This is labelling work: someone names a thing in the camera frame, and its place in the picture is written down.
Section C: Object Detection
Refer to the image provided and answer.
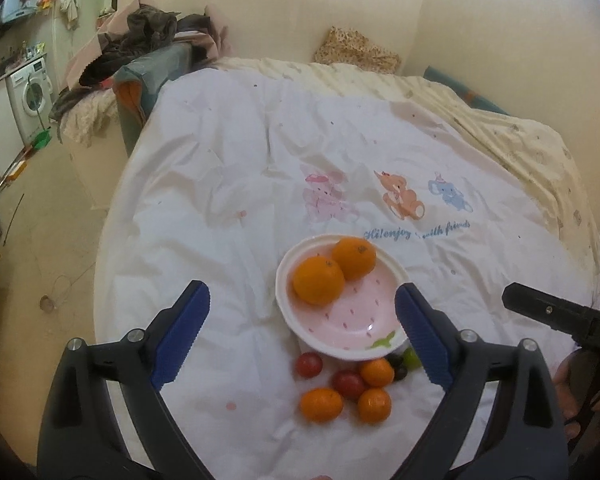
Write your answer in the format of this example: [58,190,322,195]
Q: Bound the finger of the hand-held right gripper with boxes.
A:
[502,282,595,337]

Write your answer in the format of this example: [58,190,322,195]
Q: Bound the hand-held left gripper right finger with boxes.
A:
[394,282,571,480]

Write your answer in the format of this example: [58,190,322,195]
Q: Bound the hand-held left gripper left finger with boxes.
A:
[39,280,212,480]

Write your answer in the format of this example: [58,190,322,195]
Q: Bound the dark purple grape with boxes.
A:
[385,353,409,382]

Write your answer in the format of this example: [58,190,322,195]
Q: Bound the small tangerine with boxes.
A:
[359,358,396,388]
[357,388,393,425]

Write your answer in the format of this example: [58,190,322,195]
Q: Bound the pink strawberry-print plate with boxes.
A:
[275,233,415,362]

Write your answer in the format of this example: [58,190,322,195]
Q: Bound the red cherry tomato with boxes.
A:
[295,352,324,379]
[331,369,366,401]

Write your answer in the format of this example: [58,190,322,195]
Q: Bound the medium tangerine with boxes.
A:
[299,387,344,424]

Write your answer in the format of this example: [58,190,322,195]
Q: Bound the person's right hand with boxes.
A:
[551,351,582,442]

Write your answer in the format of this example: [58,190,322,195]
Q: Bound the large orange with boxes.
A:
[292,255,346,307]
[332,236,378,281]

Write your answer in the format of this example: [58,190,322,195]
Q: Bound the white animal-print blanket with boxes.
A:
[93,66,600,480]

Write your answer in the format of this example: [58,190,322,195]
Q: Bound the cream patterned bedsheet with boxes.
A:
[214,56,600,281]

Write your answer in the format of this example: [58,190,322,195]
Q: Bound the beige lace cloth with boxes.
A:
[61,91,122,149]

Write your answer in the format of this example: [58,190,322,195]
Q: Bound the teal mattress edge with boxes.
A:
[423,64,509,115]

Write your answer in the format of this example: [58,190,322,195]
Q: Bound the white washing machine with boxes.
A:
[6,56,57,142]

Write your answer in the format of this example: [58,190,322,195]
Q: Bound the leopard-print pillow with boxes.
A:
[313,25,402,75]

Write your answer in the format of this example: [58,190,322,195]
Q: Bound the pile of dark clothes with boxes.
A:
[47,0,231,128]

